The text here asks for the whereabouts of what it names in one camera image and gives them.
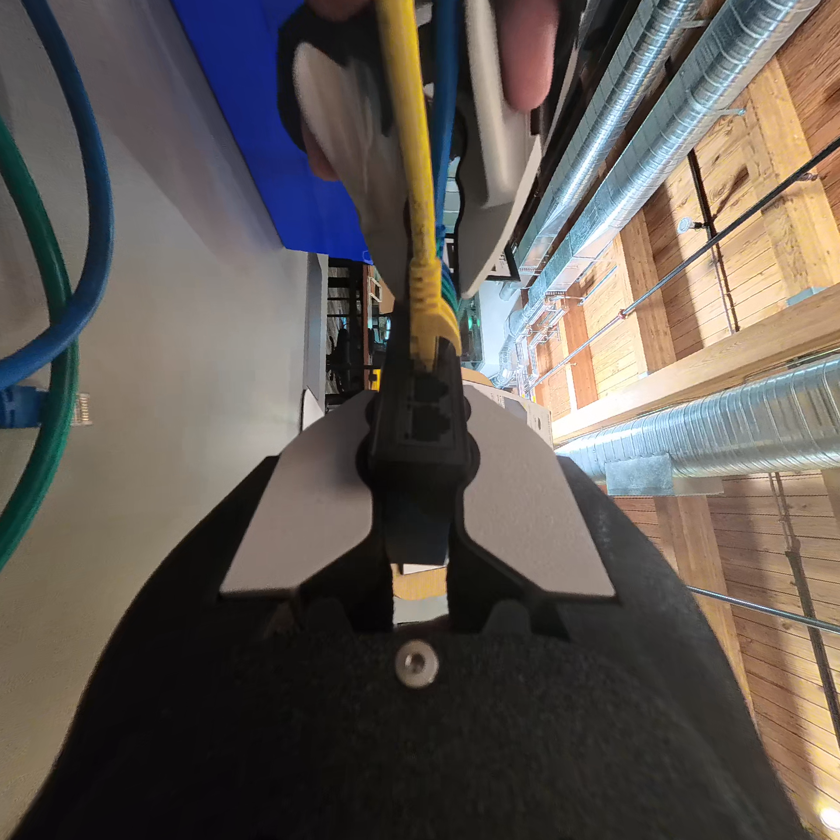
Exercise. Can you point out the black network switch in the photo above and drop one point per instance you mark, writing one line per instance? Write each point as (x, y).
(417, 472)

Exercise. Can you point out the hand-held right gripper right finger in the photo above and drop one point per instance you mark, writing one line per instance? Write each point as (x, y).
(531, 518)

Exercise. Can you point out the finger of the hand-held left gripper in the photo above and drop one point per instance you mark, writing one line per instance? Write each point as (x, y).
(354, 144)
(505, 170)

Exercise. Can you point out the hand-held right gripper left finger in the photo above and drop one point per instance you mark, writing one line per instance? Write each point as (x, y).
(308, 518)

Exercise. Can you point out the person's left hand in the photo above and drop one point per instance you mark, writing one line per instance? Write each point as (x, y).
(528, 52)

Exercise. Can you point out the blue plastic bin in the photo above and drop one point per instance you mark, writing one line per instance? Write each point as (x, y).
(262, 131)

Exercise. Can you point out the silver ventilation duct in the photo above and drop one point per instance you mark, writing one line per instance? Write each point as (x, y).
(610, 111)
(689, 98)
(754, 420)

